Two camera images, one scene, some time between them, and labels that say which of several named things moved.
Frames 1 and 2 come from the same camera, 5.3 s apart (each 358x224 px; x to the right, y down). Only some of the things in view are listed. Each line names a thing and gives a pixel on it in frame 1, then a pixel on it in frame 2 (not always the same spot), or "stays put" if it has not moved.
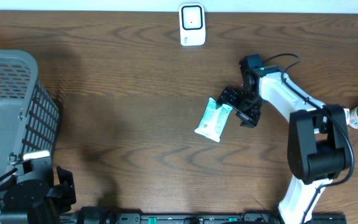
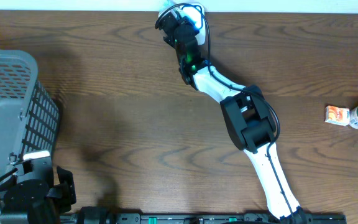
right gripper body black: x=246 y=106 -> x=169 y=40
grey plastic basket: x=18 y=115 stays put
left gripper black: x=65 y=190 stays put
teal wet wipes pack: x=213 y=119 -> x=165 y=5
